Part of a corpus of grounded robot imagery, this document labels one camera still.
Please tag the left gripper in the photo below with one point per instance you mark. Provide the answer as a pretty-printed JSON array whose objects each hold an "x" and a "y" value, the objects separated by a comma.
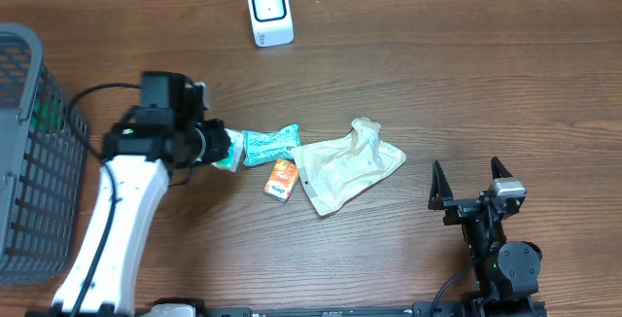
[{"x": 219, "y": 149}]

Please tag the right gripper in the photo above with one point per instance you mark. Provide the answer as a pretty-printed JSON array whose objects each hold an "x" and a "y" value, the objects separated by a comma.
[{"x": 462, "y": 209}]

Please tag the small teal tissue pack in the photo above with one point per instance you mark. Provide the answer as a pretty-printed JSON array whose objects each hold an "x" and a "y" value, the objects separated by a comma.
[{"x": 234, "y": 152}]

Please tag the teal snack packet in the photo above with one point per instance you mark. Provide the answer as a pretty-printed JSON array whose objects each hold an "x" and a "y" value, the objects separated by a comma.
[{"x": 264, "y": 147}]

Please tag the small orange snack packet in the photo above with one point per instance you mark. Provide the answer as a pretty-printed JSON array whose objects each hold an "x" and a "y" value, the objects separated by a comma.
[{"x": 282, "y": 180}]

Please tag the beige plastic pouch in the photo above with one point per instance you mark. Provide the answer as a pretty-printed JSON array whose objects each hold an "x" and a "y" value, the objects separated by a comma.
[{"x": 334, "y": 171}]

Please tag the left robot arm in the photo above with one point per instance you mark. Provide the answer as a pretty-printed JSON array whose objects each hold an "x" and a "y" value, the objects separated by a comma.
[{"x": 140, "y": 153}]

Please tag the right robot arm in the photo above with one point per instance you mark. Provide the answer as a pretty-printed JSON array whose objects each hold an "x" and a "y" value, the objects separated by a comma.
[{"x": 506, "y": 272}]

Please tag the white barcode scanner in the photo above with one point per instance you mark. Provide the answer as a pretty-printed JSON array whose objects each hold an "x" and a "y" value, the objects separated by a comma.
[{"x": 272, "y": 22}]

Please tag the items inside basket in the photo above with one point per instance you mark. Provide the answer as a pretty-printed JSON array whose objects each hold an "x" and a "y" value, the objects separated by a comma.
[{"x": 47, "y": 116}]

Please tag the grey plastic mesh basket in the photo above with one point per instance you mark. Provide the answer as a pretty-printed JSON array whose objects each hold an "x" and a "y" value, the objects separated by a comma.
[{"x": 41, "y": 174}]

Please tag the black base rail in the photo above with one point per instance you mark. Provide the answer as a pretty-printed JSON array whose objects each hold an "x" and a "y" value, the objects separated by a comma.
[{"x": 196, "y": 307}]

